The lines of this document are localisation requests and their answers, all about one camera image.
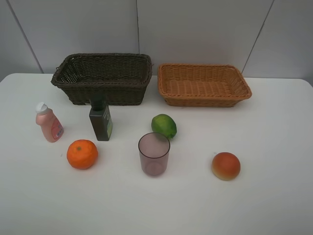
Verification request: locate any dark green pump bottle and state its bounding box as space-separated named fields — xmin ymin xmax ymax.
xmin=89 ymin=93 xmax=112 ymax=141

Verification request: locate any orange mandarin fruit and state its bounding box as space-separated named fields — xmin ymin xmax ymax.
xmin=67 ymin=140 xmax=98 ymax=169

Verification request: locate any red orange peach fruit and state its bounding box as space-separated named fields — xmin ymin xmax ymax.
xmin=211 ymin=152 xmax=241 ymax=181

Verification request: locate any dark brown wicker basket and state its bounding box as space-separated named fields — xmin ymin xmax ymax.
xmin=51 ymin=53 xmax=152 ymax=106

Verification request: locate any pink bottle white cap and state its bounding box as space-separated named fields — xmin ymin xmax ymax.
xmin=35 ymin=102 xmax=64 ymax=142

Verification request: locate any light orange wicker basket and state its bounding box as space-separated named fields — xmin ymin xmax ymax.
xmin=157 ymin=63 xmax=252 ymax=108

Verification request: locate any translucent purple plastic cup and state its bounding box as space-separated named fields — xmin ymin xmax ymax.
xmin=138 ymin=132 xmax=171 ymax=177

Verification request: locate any green lime fruit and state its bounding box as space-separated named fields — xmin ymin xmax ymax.
xmin=151 ymin=114 xmax=177 ymax=140

